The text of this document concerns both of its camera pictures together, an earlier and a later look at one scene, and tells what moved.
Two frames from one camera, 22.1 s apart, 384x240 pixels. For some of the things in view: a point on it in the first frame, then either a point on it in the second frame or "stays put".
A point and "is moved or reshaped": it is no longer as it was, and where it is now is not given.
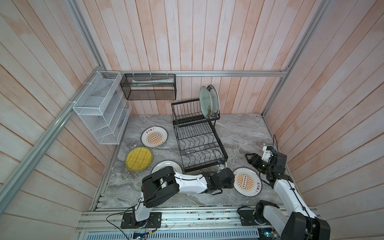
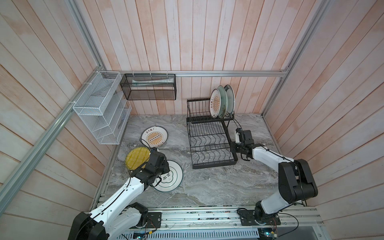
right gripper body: x=260 y=165 -> x=236 y=147
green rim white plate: x=215 y=100 -> x=231 y=100
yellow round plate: x=139 y=158 stays put
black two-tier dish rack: x=199 y=146 is moved or reshaped
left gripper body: x=229 y=185 -> x=164 y=168
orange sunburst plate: x=247 y=182 -> x=215 y=104
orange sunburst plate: x=154 y=136 stays put
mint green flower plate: x=206 y=102 -> x=223 y=96
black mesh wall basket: x=149 y=86 stays put
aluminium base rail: x=190 y=219 stays put
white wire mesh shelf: x=105 y=106 stays put
